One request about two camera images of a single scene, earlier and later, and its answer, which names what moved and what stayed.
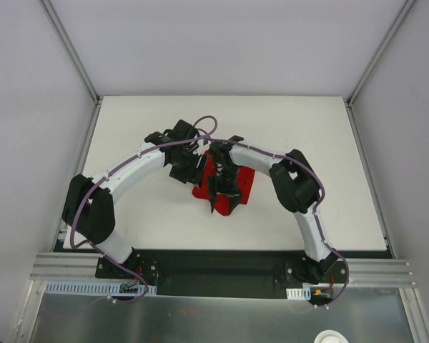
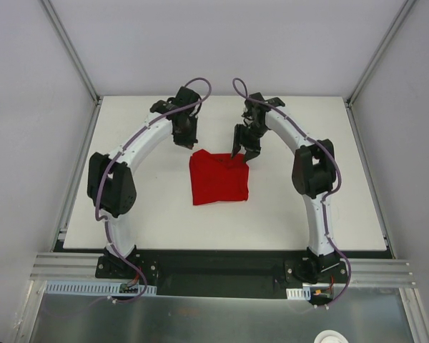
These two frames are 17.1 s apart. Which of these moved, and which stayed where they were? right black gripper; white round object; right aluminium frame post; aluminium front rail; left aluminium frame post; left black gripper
Moved: left black gripper; right black gripper
Stayed: right aluminium frame post; left aluminium frame post; white round object; aluminium front rail
